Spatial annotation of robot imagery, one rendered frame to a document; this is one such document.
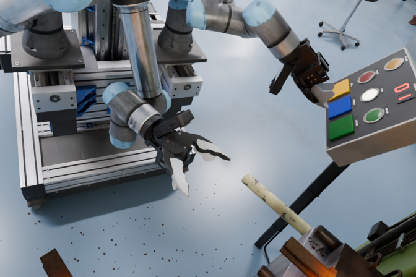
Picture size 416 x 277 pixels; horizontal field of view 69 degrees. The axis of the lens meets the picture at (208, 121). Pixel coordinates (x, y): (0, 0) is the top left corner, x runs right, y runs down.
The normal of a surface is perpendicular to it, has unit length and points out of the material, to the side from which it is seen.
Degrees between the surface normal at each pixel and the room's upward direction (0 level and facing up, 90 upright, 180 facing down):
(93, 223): 0
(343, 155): 90
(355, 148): 90
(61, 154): 0
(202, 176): 0
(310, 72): 90
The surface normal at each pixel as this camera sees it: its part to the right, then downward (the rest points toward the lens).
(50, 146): 0.26, -0.67
